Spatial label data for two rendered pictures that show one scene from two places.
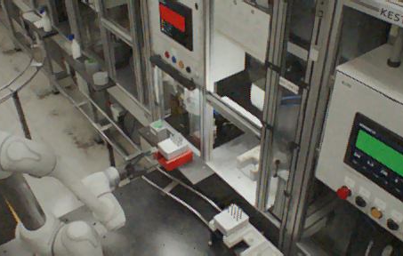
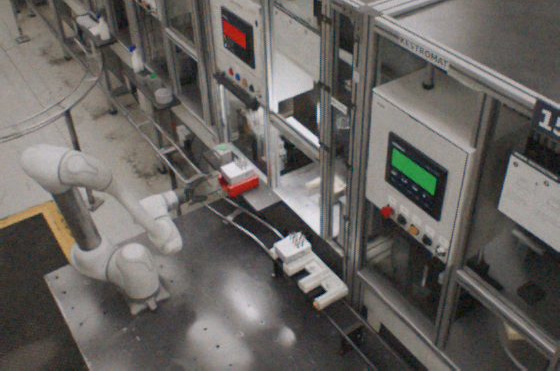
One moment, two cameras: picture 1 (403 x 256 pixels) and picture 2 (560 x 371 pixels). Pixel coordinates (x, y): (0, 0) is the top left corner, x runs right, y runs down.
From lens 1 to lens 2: 0.75 m
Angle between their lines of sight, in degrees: 4
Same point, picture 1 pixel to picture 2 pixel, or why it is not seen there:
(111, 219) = (167, 242)
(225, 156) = (295, 183)
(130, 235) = (189, 264)
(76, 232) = (131, 254)
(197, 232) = (260, 264)
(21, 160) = (80, 173)
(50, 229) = (104, 251)
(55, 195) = (110, 230)
